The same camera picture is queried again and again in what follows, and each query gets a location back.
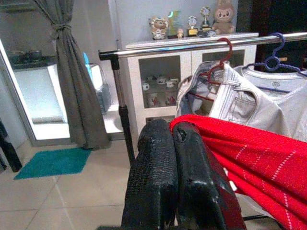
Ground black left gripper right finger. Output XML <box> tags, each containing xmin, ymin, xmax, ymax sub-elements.
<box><xmin>172</xmin><ymin>122</ymin><xmax>248</xmax><ymax>230</ymax></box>

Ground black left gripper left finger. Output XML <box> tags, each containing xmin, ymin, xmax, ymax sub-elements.
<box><xmin>121</xmin><ymin>119</ymin><xmax>179</xmax><ymax>230</ymax></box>

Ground red garment with white stitching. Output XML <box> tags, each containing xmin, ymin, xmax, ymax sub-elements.
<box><xmin>169</xmin><ymin>114</ymin><xmax>307</xmax><ymax>230</ymax></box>

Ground red plastic hanger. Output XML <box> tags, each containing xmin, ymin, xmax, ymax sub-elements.
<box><xmin>186</xmin><ymin>37</ymin><xmax>234</xmax><ymax>101</ymax></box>

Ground purple plastic hanger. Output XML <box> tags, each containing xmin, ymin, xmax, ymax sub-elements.
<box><xmin>242</xmin><ymin>32</ymin><xmax>307</xmax><ymax>93</ymax></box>

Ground white cup with red print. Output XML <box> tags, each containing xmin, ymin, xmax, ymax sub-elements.
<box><xmin>165</xmin><ymin>94</ymin><xmax>177</xmax><ymax>106</ymax></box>
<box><xmin>146</xmin><ymin>93</ymin><xmax>161</xmax><ymax>108</ymax></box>

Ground white glass-door cabinet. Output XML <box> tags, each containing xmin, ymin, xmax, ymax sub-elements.
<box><xmin>124</xmin><ymin>32</ymin><xmax>260</xmax><ymax>144</ymax></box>

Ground teal floor mat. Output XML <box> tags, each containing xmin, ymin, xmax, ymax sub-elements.
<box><xmin>13</xmin><ymin>147</ymin><xmax>93</xmax><ymax>180</ymax></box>

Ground white denim jeans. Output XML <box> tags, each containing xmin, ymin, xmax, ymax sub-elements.
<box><xmin>176</xmin><ymin>61</ymin><xmax>292</xmax><ymax>136</ymax></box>

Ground grey curtain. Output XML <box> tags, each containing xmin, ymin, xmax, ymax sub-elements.
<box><xmin>33</xmin><ymin>0</ymin><xmax>112</xmax><ymax>150</ymax></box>

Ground translucent tank with blue tube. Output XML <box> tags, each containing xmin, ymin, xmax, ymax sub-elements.
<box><xmin>83</xmin><ymin>51</ymin><xmax>112</xmax><ymax>115</ymax></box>

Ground chrome and black clothes rack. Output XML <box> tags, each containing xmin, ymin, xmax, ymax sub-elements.
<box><xmin>97</xmin><ymin>32</ymin><xmax>307</xmax><ymax>167</ymax></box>

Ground white t-shirt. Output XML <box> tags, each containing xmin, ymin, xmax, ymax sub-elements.
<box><xmin>234</xmin><ymin>65</ymin><xmax>307</xmax><ymax>143</ymax></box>

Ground glass sliding door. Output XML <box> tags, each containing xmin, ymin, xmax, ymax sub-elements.
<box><xmin>0</xmin><ymin>38</ymin><xmax>72</xmax><ymax>147</ymax></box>

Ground hooded bear plush toy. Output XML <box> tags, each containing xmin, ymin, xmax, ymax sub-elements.
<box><xmin>149</xmin><ymin>16</ymin><xmax>170</xmax><ymax>41</ymax></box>

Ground crystal trophy on black base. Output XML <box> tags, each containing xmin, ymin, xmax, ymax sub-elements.
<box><xmin>186</xmin><ymin>15</ymin><xmax>199</xmax><ymax>37</ymax></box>

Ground small black ornament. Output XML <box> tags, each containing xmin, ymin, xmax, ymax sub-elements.
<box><xmin>198</xmin><ymin>29</ymin><xmax>218</xmax><ymax>38</ymax></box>

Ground gold trophy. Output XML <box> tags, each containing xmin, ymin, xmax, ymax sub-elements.
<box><xmin>200</xmin><ymin>6</ymin><xmax>212</xmax><ymax>32</ymax></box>

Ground brown plush toy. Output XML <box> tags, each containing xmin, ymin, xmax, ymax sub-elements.
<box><xmin>211</xmin><ymin>0</ymin><xmax>237</xmax><ymax>35</ymax></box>

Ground black television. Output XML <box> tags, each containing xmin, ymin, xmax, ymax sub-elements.
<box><xmin>236</xmin><ymin>0</ymin><xmax>307</xmax><ymax>72</ymax></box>

